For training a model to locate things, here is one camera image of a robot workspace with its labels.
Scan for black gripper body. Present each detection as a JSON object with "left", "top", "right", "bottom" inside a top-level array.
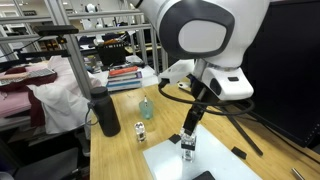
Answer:
[{"left": 189, "top": 78, "right": 222, "bottom": 109}]

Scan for clear blue-tinted bottle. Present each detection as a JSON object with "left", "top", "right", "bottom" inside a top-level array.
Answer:
[{"left": 138, "top": 95, "right": 155, "bottom": 120}]

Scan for black water bottle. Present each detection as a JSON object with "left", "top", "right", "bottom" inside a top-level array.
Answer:
[{"left": 84, "top": 86, "right": 122, "bottom": 138}]

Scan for small black square pad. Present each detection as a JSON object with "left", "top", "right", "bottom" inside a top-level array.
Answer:
[{"left": 168, "top": 134, "right": 182, "bottom": 145}]

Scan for clear cube stack on black base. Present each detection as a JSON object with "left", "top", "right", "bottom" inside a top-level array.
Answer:
[{"left": 179, "top": 129, "right": 198, "bottom": 164}]

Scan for white table mat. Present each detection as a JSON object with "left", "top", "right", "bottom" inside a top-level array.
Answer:
[{"left": 142, "top": 124, "right": 263, "bottom": 180}]

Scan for black monitor stand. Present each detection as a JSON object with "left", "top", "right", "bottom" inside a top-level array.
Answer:
[{"left": 178, "top": 87, "right": 264, "bottom": 157}]

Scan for small clear glass shaker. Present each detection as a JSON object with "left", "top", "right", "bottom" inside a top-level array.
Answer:
[{"left": 134, "top": 121, "right": 148, "bottom": 143}]

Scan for small black block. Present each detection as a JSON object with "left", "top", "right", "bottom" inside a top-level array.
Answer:
[{"left": 231, "top": 146, "right": 248, "bottom": 160}]

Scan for flat black device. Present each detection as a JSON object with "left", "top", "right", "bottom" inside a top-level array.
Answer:
[{"left": 192, "top": 170, "right": 216, "bottom": 180}]

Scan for white and blue book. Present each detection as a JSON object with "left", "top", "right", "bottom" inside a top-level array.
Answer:
[{"left": 105, "top": 79, "right": 143, "bottom": 93}]

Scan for orange book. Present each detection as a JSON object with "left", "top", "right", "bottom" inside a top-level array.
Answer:
[{"left": 108, "top": 65, "right": 139, "bottom": 77}]

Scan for large black computer monitor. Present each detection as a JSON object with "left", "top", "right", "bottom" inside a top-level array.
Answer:
[{"left": 241, "top": 0, "right": 320, "bottom": 149}]

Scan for black mesh basket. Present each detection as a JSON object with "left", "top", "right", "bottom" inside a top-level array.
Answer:
[{"left": 96, "top": 41, "right": 127, "bottom": 67}]

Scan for silver metal cylinder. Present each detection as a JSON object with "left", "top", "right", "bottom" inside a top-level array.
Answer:
[{"left": 291, "top": 167, "right": 306, "bottom": 180}]

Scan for white cloth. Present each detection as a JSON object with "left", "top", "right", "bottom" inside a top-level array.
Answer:
[{"left": 27, "top": 54, "right": 103, "bottom": 135}]

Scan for white background robot figure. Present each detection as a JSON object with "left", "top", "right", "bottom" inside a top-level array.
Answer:
[{"left": 83, "top": 2, "right": 105, "bottom": 28}]

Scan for dark grey chair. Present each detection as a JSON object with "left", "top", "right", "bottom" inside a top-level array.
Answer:
[{"left": 0, "top": 146, "right": 81, "bottom": 180}]

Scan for dark red cloth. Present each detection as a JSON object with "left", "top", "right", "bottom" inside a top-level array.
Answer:
[{"left": 0, "top": 65, "right": 58, "bottom": 128}]

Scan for grey keyboard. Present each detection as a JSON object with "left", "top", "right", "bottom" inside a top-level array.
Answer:
[{"left": 0, "top": 68, "right": 56, "bottom": 86}]

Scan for black horizontal bar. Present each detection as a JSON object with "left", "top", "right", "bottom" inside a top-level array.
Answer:
[{"left": 16, "top": 49, "right": 71, "bottom": 62}]

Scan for pink cloth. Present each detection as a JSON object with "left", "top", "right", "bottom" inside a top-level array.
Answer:
[{"left": 0, "top": 89, "right": 33, "bottom": 118}]

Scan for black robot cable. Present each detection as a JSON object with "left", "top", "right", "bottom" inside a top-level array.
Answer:
[{"left": 157, "top": 79, "right": 256, "bottom": 117}]

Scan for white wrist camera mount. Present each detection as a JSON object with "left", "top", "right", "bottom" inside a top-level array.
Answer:
[{"left": 157, "top": 59, "right": 196, "bottom": 86}]

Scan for vertical aluminium frame post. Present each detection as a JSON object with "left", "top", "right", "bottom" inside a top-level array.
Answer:
[
  {"left": 148, "top": 19, "right": 162, "bottom": 76},
  {"left": 159, "top": 46, "right": 170, "bottom": 76}
]

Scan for horizontal aluminium frame rail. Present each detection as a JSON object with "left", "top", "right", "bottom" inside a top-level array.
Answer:
[
  {"left": 0, "top": 9, "right": 146, "bottom": 24},
  {"left": 0, "top": 23, "right": 153, "bottom": 44}
]

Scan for slanted aluminium frame post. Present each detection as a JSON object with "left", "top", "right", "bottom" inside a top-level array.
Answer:
[{"left": 44, "top": 0, "right": 93, "bottom": 100}]

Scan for black bar camera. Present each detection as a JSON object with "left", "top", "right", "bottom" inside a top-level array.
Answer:
[{"left": 33, "top": 24, "right": 80, "bottom": 44}]

